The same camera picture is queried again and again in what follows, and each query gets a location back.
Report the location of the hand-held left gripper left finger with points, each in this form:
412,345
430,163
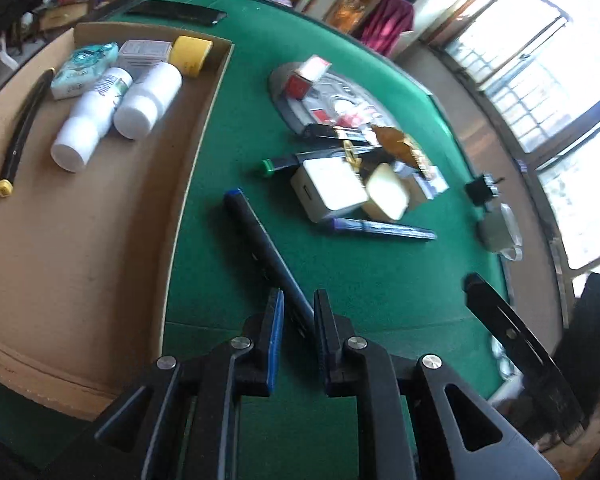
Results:
275,340

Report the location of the shallow cardboard box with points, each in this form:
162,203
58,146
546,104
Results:
80,270

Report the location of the small grey box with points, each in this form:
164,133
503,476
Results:
142,52

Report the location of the green tissue pack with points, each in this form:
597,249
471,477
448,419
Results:
82,70

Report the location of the red white small packet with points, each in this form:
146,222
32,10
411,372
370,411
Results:
352,117

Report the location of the white blue card box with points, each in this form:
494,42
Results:
430,187

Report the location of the blue capped black marker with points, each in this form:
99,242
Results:
260,240

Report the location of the yellow tape roll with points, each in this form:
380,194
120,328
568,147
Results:
190,55

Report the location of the white bottle printed label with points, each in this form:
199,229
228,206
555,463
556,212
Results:
87,120

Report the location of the window with wooden frame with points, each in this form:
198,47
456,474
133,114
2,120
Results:
555,60

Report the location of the plain white bottle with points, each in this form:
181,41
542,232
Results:
145,100

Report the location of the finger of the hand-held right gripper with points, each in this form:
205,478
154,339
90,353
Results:
505,327

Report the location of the maroon cloth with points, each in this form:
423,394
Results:
387,20

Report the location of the round grey table centre panel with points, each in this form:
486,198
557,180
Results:
330,95

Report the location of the black binder clip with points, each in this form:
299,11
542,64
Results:
480,190

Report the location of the black smartphone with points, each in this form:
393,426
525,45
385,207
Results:
180,11

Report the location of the clear plastic bag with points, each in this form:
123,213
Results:
497,232

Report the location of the white charger box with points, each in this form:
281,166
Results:
330,190

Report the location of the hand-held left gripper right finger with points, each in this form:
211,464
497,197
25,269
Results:
322,345

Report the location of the black pen gold band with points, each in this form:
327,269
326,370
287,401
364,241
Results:
325,152

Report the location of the black pen yellow tip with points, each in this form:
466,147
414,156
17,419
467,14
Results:
20,130

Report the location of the amber plastic packet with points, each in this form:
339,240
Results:
395,142

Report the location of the red white small box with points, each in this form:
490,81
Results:
300,85

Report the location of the purple capped pen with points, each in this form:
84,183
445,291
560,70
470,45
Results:
380,228

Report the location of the cream soap block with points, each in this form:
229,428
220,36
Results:
387,195

